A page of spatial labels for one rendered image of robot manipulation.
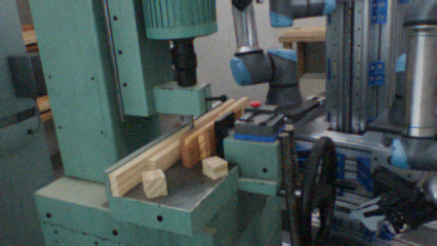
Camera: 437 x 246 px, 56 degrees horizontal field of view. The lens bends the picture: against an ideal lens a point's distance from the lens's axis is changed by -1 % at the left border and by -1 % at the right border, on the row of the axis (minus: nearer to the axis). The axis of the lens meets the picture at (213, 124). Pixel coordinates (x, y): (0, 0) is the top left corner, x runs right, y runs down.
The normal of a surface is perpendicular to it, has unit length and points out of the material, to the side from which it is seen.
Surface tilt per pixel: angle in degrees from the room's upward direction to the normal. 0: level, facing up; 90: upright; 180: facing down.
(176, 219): 90
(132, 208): 90
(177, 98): 90
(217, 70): 90
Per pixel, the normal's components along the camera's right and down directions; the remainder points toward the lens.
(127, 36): -0.46, 0.32
